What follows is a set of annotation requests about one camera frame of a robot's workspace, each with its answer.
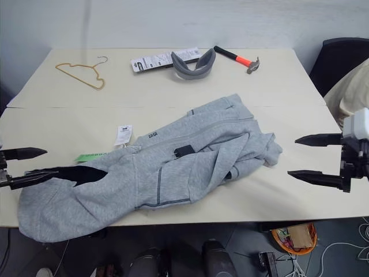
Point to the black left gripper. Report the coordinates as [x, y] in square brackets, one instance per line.
[4, 176]

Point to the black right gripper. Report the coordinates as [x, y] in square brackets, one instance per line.
[353, 161]

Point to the grey zip hoodie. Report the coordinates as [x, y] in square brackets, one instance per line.
[121, 179]

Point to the green paper tag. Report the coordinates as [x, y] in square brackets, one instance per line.
[90, 157]

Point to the beige cloth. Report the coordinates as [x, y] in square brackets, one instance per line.
[351, 92]

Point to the brown cardboard box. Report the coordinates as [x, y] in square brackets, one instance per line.
[299, 235]

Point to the orange basket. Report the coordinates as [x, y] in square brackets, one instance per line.
[297, 249]

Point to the black chair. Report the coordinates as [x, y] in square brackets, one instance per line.
[337, 60]

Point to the white paper hang tag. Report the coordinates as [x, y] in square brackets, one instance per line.
[123, 135]

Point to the white shoe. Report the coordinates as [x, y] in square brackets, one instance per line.
[44, 272]

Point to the black metal stand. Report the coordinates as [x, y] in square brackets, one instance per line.
[268, 264]

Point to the black rectangular zipper tag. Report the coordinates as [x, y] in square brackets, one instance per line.
[183, 152]

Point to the grey headband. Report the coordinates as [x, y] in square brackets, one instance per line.
[187, 75]

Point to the dark rounded shape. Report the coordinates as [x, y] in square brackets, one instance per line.
[147, 264]

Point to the black white packaging card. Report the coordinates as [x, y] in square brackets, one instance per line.
[150, 62]

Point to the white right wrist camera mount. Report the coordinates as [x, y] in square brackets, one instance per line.
[357, 124]

